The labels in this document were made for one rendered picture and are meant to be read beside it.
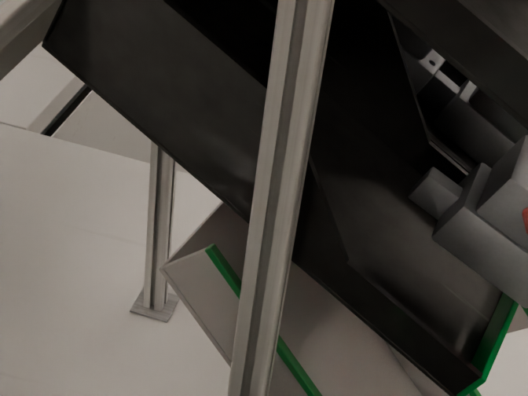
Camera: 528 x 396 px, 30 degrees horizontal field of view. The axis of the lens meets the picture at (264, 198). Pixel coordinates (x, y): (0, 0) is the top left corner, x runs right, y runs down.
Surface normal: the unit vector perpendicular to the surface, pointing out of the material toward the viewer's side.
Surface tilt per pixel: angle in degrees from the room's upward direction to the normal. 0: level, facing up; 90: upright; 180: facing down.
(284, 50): 90
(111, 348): 0
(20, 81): 0
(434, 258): 25
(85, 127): 90
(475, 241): 92
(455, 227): 92
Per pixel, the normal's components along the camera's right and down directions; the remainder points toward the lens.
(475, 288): 0.47, -0.57
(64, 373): 0.11, -0.79
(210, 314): -0.44, 0.51
